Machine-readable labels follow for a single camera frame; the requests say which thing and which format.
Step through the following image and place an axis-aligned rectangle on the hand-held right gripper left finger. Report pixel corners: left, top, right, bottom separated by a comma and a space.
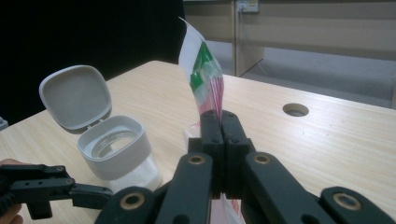
187, 109, 226, 200

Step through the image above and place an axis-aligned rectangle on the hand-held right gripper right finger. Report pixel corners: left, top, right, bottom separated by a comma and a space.
220, 109, 257, 200

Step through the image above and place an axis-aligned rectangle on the clear jar with grey lid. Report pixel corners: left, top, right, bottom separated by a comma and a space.
38, 64, 163, 194

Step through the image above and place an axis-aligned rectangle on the pink and white sugar bag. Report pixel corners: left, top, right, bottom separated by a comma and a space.
177, 17, 247, 224

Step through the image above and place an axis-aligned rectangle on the beige wooden cabinet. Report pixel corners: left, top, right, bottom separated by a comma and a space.
182, 0, 396, 77

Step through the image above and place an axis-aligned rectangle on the black curtain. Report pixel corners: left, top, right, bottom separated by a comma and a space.
0, 0, 187, 126

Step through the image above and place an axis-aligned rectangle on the thin white cable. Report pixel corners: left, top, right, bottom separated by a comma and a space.
238, 11, 269, 77

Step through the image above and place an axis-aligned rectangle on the white wall socket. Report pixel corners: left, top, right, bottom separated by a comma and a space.
235, 0, 261, 14

